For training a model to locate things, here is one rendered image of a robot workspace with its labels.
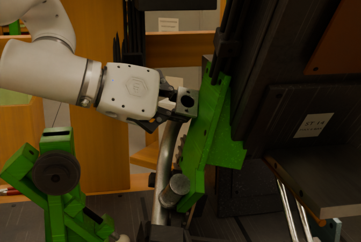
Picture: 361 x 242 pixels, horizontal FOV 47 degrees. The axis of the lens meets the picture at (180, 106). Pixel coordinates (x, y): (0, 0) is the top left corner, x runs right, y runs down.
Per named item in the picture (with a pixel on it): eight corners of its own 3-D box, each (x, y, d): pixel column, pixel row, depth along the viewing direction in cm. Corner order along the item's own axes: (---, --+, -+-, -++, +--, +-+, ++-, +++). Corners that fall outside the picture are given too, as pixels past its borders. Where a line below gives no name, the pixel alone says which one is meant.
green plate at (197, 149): (234, 199, 73) (272, 85, 68) (189, 192, 71) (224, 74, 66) (217, 170, 84) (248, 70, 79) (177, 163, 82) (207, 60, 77)
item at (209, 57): (340, 206, 99) (359, 65, 88) (216, 219, 93) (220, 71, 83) (304, 171, 116) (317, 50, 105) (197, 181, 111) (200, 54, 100)
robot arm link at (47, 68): (80, 78, 79) (72, 115, 73) (7, 59, 75) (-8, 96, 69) (90, 45, 73) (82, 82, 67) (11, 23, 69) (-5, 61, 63)
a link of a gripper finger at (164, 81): (160, 89, 76) (194, 98, 78) (161, 75, 77) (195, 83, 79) (154, 97, 78) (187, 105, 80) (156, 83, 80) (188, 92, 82)
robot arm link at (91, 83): (80, 93, 67) (99, 97, 68) (90, 49, 71) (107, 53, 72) (72, 115, 74) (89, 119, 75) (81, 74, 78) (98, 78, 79)
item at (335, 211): (423, 215, 59) (427, 196, 58) (317, 227, 56) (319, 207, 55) (299, 123, 95) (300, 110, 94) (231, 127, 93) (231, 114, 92)
